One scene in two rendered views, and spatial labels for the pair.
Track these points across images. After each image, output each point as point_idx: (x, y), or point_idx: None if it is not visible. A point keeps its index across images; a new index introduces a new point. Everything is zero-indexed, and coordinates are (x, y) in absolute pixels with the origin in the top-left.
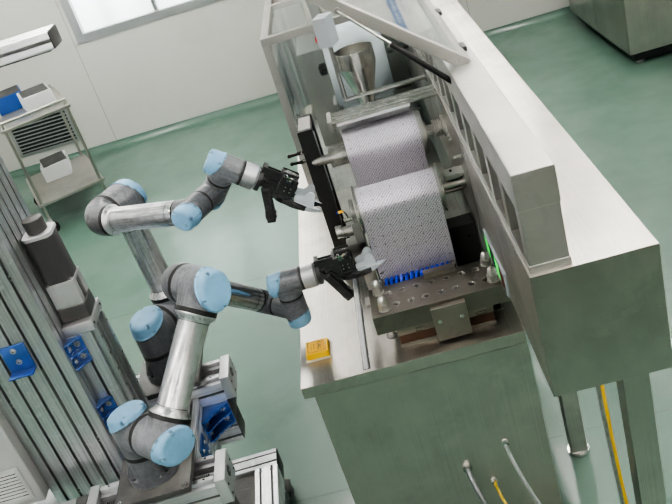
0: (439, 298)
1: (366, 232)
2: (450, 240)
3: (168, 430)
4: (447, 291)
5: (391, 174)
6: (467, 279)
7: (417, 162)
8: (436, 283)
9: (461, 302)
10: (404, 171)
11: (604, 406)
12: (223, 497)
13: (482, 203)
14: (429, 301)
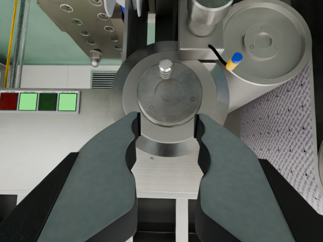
0: (60, 18)
1: (122, 62)
2: None
3: None
4: (76, 26)
5: (264, 116)
6: (100, 41)
7: (245, 129)
8: (97, 20)
9: (59, 29)
10: (254, 118)
11: (11, 30)
12: None
13: (48, 153)
14: (52, 9)
